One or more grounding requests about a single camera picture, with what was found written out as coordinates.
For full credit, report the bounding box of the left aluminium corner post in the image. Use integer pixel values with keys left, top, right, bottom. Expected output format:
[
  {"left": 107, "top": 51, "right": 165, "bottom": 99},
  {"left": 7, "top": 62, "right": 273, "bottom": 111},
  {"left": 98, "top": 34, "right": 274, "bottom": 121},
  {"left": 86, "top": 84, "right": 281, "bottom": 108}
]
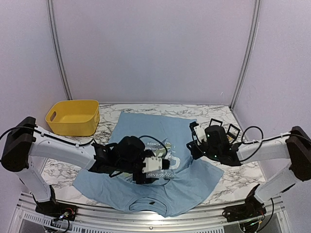
[{"left": 46, "top": 0, "right": 73, "bottom": 100}]

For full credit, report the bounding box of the aluminium front rail frame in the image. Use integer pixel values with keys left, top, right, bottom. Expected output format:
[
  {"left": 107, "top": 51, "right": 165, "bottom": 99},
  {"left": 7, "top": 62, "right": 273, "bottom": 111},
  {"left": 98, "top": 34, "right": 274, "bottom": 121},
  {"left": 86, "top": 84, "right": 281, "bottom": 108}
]
[{"left": 9, "top": 191, "right": 290, "bottom": 233}]

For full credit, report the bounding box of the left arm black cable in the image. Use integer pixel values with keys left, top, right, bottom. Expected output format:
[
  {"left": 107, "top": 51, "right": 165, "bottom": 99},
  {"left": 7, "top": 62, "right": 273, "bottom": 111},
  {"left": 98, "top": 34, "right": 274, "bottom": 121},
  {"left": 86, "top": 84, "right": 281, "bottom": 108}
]
[{"left": 0, "top": 126, "right": 171, "bottom": 187}]

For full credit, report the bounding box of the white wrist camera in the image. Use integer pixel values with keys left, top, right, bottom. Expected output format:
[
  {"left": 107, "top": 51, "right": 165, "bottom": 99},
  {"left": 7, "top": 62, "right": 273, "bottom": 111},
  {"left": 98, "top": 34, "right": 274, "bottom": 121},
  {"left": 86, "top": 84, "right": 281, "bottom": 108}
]
[
  {"left": 142, "top": 157, "right": 170, "bottom": 173},
  {"left": 190, "top": 121, "right": 207, "bottom": 145}
]

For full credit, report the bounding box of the aluminium corner post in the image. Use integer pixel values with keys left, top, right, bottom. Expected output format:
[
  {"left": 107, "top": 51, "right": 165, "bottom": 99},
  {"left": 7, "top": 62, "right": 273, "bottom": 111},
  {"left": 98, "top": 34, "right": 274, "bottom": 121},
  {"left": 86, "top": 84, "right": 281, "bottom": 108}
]
[
  {"left": 229, "top": 0, "right": 262, "bottom": 111},
  {"left": 46, "top": 0, "right": 73, "bottom": 100}
]

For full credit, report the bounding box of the right aluminium corner post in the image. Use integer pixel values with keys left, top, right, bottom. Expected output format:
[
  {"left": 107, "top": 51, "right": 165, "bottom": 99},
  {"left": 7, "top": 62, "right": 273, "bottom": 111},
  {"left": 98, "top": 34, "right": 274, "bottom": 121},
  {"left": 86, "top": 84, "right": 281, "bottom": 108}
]
[{"left": 229, "top": 0, "right": 262, "bottom": 111}]

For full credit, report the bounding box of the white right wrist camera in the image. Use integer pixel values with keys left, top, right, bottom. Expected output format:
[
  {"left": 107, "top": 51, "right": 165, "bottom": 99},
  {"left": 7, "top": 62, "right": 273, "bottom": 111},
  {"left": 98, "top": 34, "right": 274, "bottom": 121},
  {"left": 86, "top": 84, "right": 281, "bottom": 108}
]
[{"left": 190, "top": 121, "right": 207, "bottom": 145}]

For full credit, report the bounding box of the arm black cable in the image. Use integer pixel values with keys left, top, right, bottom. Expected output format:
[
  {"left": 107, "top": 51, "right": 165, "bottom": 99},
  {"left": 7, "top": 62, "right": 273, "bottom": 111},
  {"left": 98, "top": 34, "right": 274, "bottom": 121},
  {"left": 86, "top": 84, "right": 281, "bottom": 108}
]
[
  {"left": 0, "top": 126, "right": 171, "bottom": 187},
  {"left": 239, "top": 125, "right": 264, "bottom": 146}
]

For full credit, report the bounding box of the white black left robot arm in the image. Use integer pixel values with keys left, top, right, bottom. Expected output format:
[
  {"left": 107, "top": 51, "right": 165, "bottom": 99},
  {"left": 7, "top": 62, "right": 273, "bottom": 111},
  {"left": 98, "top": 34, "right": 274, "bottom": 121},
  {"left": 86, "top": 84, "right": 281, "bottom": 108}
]
[{"left": 0, "top": 116, "right": 167, "bottom": 217}]

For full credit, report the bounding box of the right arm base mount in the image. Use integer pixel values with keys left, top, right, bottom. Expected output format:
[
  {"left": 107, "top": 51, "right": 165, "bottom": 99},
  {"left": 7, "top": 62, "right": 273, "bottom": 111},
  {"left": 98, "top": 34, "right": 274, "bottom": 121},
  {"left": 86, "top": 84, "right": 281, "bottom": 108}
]
[{"left": 222, "top": 204, "right": 266, "bottom": 222}]

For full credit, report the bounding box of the yellow plastic basket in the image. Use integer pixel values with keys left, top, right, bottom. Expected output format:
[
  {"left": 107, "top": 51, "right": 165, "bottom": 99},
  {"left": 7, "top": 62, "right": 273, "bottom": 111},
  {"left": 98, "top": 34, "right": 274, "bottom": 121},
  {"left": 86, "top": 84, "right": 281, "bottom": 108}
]
[{"left": 45, "top": 100, "right": 100, "bottom": 136}]

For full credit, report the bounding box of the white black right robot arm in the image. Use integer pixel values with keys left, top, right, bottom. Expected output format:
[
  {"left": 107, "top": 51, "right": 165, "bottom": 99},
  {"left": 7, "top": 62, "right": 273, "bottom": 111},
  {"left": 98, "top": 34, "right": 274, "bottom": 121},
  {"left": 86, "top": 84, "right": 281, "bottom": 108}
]
[{"left": 186, "top": 122, "right": 311, "bottom": 221}]

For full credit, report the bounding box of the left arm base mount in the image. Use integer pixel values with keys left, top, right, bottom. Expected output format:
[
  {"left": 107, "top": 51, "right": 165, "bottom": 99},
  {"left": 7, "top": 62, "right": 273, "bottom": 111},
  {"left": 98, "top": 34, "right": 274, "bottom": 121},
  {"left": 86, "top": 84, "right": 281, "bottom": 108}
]
[{"left": 35, "top": 202, "right": 78, "bottom": 221}]

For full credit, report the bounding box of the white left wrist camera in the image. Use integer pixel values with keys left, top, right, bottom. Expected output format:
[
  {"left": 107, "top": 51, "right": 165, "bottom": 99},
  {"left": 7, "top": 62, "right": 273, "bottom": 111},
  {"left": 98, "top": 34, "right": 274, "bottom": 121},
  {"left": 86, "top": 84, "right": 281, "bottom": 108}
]
[{"left": 142, "top": 157, "right": 170, "bottom": 173}]

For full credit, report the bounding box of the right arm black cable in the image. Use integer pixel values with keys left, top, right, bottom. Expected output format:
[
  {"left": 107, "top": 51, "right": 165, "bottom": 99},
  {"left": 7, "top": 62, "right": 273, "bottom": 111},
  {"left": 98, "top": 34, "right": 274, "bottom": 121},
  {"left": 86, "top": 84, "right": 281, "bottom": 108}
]
[{"left": 239, "top": 125, "right": 264, "bottom": 146}]

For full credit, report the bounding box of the black brooch box lid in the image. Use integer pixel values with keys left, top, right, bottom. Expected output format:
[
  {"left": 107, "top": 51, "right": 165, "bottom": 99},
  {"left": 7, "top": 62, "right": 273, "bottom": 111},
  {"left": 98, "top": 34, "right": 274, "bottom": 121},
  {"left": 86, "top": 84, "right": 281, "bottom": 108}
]
[{"left": 226, "top": 124, "right": 241, "bottom": 144}]

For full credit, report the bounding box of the light blue printed t-shirt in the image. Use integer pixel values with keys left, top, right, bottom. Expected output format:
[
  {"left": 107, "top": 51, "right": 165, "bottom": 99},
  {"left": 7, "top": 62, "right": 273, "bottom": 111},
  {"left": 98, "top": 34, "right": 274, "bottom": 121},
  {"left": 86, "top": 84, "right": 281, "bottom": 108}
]
[{"left": 73, "top": 112, "right": 224, "bottom": 217}]

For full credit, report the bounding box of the black brooch box base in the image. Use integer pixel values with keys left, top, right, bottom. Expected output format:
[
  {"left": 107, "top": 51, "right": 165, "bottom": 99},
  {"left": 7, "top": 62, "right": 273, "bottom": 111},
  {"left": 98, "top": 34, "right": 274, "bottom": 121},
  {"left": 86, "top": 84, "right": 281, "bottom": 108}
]
[{"left": 209, "top": 118, "right": 223, "bottom": 126}]

